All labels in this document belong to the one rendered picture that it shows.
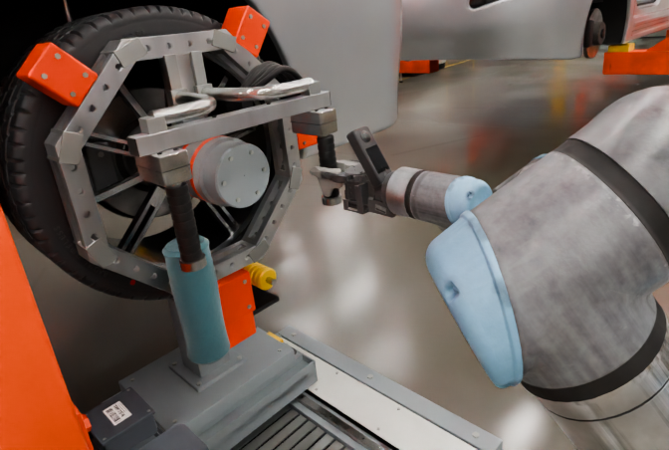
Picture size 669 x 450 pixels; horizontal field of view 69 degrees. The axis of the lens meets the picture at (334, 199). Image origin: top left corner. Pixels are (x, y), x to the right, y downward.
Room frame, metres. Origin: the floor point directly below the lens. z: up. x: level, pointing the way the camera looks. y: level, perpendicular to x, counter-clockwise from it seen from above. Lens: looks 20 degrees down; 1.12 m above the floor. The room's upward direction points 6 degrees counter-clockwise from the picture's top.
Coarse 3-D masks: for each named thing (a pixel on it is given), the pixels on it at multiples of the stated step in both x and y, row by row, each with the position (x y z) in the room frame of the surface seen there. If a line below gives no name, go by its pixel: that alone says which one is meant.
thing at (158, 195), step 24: (216, 72) 1.22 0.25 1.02; (120, 96) 1.03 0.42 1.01; (96, 144) 0.97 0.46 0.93; (264, 144) 1.24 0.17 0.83; (96, 192) 0.96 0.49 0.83; (264, 192) 1.21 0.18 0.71; (216, 216) 1.13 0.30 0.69; (240, 216) 1.18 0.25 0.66; (120, 240) 0.98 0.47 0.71; (144, 240) 1.18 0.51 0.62; (168, 240) 1.18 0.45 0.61; (216, 240) 1.13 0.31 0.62
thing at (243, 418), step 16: (272, 336) 1.32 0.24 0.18; (288, 368) 1.19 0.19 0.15; (304, 368) 1.17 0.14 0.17; (272, 384) 1.14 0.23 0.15; (288, 384) 1.12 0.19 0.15; (304, 384) 1.16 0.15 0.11; (256, 400) 1.08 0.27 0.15; (272, 400) 1.08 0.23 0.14; (288, 400) 1.11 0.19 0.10; (224, 416) 1.03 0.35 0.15; (240, 416) 1.01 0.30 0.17; (256, 416) 1.04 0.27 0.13; (208, 432) 0.98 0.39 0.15; (224, 432) 0.97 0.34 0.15; (240, 432) 1.00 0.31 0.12; (224, 448) 0.96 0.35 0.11
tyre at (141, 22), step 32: (64, 32) 1.02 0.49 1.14; (96, 32) 0.98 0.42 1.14; (128, 32) 1.03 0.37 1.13; (160, 32) 1.08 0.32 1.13; (0, 96) 1.01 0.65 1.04; (32, 96) 0.89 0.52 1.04; (0, 128) 0.94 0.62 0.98; (32, 128) 0.88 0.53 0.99; (0, 160) 0.92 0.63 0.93; (32, 160) 0.87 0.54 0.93; (0, 192) 0.95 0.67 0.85; (32, 192) 0.86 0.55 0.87; (32, 224) 0.85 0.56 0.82; (64, 224) 0.88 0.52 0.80; (64, 256) 0.87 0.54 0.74; (96, 288) 0.90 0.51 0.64; (128, 288) 0.94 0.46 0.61
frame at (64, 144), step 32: (192, 32) 1.03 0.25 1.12; (224, 32) 1.08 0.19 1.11; (96, 64) 0.94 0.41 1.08; (128, 64) 0.93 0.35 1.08; (224, 64) 1.14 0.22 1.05; (256, 64) 1.13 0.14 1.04; (96, 96) 0.88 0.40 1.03; (64, 128) 0.84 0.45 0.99; (288, 128) 1.18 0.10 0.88; (64, 160) 0.82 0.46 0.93; (288, 160) 1.17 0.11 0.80; (64, 192) 0.85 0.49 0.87; (288, 192) 1.16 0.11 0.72; (96, 224) 0.84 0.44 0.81; (256, 224) 1.13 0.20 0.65; (96, 256) 0.83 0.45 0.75; (128, 256) 0.87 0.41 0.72; (224, 256) 1.06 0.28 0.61; (256, 256) 1.07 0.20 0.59; (160, 288) 0.90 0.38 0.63
